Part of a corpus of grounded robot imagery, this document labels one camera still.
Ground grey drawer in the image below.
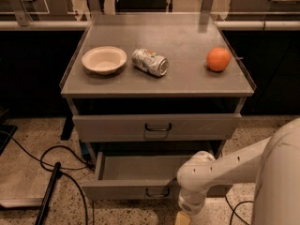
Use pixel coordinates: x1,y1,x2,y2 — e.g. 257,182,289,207
73,113,241,143
82,150,233,202

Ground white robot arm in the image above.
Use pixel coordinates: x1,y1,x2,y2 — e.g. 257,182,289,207
177,118,300,225

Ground grey top drawer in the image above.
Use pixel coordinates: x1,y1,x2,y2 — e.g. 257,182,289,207
73,113,241,143

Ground grey drawer cabinet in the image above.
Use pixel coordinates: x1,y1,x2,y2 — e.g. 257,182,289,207
59,12,257,204

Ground black pole on floor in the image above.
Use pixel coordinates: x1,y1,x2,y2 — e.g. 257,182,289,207
35,162,61,225

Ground orange fruit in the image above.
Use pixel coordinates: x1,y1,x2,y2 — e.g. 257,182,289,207
206,47,231,72

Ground crushed silver soda can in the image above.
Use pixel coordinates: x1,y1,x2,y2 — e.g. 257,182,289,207
131,49,169,77

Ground black floor cable right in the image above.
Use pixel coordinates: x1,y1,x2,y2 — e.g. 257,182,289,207
224,194,255,225

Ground black floor cable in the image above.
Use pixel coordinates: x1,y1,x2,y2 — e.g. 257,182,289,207
0,129,95,225
224,194,255,225

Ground black floor cable left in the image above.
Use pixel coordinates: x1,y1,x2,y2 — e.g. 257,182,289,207
0,129,95,225

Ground white horizontal rail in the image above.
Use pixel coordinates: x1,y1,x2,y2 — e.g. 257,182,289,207
0,20,300,32

